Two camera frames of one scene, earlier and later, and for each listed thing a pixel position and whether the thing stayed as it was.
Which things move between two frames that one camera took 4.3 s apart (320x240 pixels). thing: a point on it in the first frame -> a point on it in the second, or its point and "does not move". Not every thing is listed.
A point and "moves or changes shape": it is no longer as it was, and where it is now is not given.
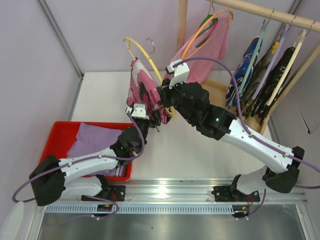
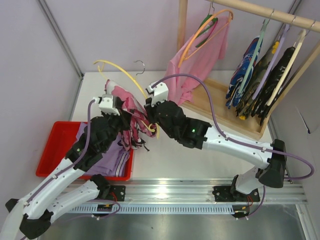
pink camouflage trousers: [142, 88] moves or changes shape
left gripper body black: [152, 117] -> [121, 114]
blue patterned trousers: [231, 98] does not move
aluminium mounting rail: [186, 191] does not move
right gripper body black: [165, 92] -> [152, 113]
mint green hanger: [264, 24] does not move
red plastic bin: [64, 133] does not move
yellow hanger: [149, 51] -> [150, 127]
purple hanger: [270, 65] does not move
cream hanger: [286, 68] does not move
